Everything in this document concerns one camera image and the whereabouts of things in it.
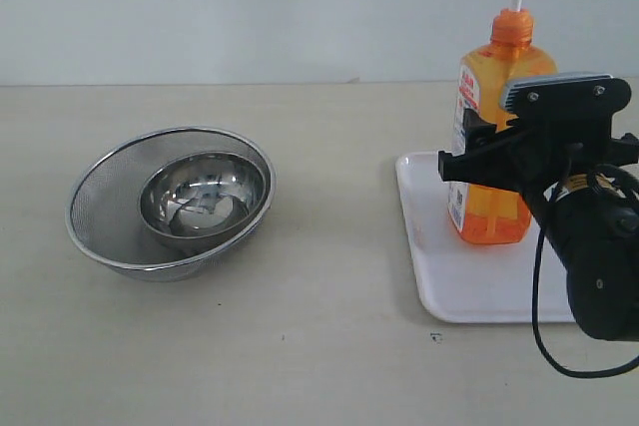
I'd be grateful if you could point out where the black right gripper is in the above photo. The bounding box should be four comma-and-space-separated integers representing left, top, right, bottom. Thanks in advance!
437, 109, 638, 197

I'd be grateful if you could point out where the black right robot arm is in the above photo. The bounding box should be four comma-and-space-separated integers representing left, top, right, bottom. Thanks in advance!
438, 109, 638, 341

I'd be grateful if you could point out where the orange pump soap bottle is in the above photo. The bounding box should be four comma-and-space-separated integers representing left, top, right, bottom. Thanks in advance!
447, 0, 557, 245

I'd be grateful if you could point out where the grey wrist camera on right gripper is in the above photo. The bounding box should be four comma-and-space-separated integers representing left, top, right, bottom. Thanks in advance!
499, 72, 632, 123

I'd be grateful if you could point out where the white rectangular plastic tray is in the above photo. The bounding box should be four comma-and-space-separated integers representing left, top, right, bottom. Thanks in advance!
395, 149, 590, 324

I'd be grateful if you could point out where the steel mesh colander basket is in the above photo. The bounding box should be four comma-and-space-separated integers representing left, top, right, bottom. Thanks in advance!
66, 127, 276, 282

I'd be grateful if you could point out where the small stainless steel bowl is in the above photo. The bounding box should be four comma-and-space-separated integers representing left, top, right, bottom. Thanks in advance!
138, 152, 268, 254

